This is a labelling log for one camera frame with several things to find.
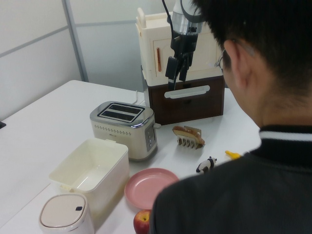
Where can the person in dark jacket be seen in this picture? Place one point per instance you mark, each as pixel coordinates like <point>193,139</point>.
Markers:
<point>243,195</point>

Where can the toast bread slice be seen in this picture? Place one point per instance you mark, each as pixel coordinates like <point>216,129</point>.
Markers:
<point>189,133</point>

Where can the cream two-slot toaster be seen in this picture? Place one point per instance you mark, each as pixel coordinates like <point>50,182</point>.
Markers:
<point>122,131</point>

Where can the thin metal eyeglasses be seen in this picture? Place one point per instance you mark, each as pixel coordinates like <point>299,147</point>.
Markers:
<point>219,63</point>

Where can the red apple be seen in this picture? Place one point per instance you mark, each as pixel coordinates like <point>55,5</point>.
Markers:
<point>141,223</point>

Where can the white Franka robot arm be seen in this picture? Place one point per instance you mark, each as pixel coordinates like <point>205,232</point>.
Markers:
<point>185,19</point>

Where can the yellow banana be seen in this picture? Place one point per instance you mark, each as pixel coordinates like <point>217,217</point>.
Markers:
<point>232,154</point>

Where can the black flat object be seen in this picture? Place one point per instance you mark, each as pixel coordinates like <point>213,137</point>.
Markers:
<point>2,125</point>

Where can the panda toy figure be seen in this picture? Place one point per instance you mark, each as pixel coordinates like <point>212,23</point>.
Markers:
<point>207,164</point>

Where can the cream toy kitchen cabinet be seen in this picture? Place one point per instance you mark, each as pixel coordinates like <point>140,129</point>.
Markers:
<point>151,36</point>

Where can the brown wooden drawer box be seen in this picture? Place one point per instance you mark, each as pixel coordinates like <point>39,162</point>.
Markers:
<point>190,109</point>

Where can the white plastic storage box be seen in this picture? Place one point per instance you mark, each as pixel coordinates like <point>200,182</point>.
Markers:
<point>97,170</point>

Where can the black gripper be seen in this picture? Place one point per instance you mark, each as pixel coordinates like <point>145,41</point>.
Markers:
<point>185,44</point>

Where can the small white lidded bin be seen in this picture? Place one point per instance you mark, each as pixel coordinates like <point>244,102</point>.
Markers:
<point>65,214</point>

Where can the grey partition post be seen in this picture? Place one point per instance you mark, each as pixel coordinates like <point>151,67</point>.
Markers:
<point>78,48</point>

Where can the pink plate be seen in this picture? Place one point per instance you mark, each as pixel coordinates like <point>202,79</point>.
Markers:
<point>146,187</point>

